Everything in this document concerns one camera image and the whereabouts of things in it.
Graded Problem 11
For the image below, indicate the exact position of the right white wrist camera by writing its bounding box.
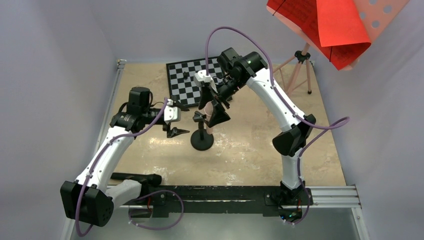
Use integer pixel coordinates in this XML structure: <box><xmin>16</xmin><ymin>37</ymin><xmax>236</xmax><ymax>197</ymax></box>
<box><xmin>193</xmin><ymin>70</ymin><xmax>216</xmax><ymax>88</ymax></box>

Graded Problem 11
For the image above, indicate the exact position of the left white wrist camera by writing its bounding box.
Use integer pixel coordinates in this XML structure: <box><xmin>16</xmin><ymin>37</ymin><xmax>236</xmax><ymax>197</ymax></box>
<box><xmin>163</xmin><ymin>99</ymin><xmax>182</xmax><ymax>124</ymax></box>

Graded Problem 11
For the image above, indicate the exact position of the black microphone stand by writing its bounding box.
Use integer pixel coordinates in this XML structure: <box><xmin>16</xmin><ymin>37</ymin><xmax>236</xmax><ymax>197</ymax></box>
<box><xmin>190</xmin><ymin>111</ymin><xmax>214</xmax><ymax>151</ymax></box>

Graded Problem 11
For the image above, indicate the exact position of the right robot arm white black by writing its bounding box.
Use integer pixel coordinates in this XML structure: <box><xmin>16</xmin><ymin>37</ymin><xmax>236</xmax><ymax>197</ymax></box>
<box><xmin>194</xmin><ymin>47</ymin><xmax>316</xmax><ymax>204</ymax></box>

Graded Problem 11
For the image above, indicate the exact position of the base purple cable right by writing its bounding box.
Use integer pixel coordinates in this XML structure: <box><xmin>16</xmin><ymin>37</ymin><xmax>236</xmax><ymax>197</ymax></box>
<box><xmin>281</xmin><ymin>188</ymin><xmax>314</xmax><ymax>227</ymax></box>

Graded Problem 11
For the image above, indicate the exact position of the black white chessboard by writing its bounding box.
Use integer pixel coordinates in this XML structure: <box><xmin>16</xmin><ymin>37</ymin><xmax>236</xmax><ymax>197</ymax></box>
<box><xmin>165</xmin><ymin>56</ymin><xmax>226</xmax><ymax>108</ymax></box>

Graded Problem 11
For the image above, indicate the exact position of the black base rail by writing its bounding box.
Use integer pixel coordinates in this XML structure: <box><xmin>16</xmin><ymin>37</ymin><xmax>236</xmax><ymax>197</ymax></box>
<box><xmin>127</xmin><ymin>185</ymin><xmax>314</xmax><ymax>219</ymax></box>

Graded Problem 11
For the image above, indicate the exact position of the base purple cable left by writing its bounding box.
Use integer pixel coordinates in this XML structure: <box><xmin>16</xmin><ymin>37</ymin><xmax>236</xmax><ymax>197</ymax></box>
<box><xmin>128</xmin><ymin>189</ymin><xmax>185</xmax><ymax>231</ymax></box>

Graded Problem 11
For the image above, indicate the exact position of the aluminium frame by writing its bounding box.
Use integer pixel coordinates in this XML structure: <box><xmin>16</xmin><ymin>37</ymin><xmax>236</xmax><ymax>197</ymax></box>
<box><xmin>75</xmin><ymin>64</ymin><xmax>361</xmax><ymax>236</ymax></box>

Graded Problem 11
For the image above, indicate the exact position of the red sheet music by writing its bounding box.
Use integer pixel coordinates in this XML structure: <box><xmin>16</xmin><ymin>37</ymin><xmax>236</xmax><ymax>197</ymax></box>
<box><xmin>316</xmin><ymin>0</ymin><xmax>371</xmax><ymax>70</ymax></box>
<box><xmin>266</xmin><ymin>0</ymin><xmax>321</xmax><ymax>46</ymax></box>

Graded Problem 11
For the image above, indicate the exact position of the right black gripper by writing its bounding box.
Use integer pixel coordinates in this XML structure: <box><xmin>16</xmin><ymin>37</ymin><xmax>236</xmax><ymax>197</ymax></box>
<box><xmin>198</xmin><ymin>76</ymin><xmax>244</xmax><ymax>128</ymax></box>

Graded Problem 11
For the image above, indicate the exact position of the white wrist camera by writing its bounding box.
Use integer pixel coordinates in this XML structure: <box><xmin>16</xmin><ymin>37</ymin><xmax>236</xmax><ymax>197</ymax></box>
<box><xmin>193</xmin><ymin>70</ymin><xmax>216</xmax><ymax>88</ymax></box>
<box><xmin>163</xmin><ymin>99</ymin><xmax>182</xmax><ymax>124</ymax></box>

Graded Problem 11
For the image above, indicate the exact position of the pink music stand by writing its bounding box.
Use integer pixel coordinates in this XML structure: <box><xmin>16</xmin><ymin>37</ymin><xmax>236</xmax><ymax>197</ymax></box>
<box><xmin>266</xmin><ymin>0</ymin><xmax>408</xmax><ymax>95</ymax></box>

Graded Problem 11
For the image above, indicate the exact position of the pink microphone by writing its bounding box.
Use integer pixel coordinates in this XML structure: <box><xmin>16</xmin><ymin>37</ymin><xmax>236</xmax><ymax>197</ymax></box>
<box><xmin>203</xmin><ymin>101</ymin><xmax>214</xmax><ymax>135</ymax></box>

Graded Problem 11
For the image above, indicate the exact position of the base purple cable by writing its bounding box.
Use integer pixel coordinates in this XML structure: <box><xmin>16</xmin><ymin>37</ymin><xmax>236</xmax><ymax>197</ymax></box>
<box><xmin>128</xmin><ymin>189</ymin><xmax>185</xmax><ymax>231</ymax></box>
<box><xmin>281</xmin><ymin>188</ymin><xmax>314</xmax><ymax>227</ymax></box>

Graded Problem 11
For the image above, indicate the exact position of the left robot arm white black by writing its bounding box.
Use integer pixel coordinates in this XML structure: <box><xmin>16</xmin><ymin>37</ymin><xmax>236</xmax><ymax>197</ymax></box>
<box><xmin>60</xmin><ymin>87</ymin><xmax>189</xmax><ymax>227</ymax></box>

